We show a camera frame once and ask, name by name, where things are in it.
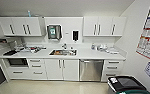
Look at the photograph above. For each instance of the chrome sink faucet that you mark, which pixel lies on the chrome sink faucet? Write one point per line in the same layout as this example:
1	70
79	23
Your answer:
64	46

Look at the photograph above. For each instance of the stainless steel dishwasher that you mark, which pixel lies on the stainless steel dishwasher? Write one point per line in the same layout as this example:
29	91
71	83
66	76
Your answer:
91	70

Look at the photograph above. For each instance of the black built-in microwave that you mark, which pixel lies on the black built-in microwave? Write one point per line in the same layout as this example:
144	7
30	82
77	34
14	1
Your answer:
17	62

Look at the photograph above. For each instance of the steel paper towel dispenser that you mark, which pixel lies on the steel paper towel dispenser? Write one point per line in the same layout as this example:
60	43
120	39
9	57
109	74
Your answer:
54	32

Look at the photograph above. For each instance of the grey bin with green lid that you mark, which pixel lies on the grey bin with green lid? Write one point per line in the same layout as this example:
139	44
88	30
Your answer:
134	91

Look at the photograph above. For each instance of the steel kitchen sink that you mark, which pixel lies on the steel kitchen sink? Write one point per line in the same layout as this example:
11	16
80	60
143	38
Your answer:
69	52

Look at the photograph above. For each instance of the white wall cabinet, bottle atop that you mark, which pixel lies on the white wall cabinet, bottle atop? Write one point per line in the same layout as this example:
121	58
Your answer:
19	26

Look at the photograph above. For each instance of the dish soap bottle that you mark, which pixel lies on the dish soap bottle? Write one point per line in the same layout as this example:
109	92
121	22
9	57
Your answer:
93	47

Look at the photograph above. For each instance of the orange bowl in sink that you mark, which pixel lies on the orange bowl in sink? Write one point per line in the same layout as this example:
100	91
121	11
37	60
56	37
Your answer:
58	52

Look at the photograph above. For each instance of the white wall cabinet three doors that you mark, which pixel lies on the white wall cabinet three doors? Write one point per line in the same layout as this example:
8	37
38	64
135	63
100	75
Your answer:
104	26

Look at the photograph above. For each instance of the black wall soap dispenser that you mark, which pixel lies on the black wall soap dispenser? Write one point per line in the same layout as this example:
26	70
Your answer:
75	36

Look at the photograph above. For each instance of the white two-door sink cabinet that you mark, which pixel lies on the white two-door sink cabinet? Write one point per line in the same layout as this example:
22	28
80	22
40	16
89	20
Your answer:
62	69

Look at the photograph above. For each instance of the stack of white bowls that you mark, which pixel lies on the stack of white bowls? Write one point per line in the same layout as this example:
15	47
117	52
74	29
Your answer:
102	47

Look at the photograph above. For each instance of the small light blue bottle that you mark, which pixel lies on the small light blue bottle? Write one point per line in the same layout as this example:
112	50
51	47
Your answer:
29	14

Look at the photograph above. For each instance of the white drawer cabinet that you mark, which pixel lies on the white drawer cabinet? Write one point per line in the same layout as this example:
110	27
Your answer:
36	68
113	70

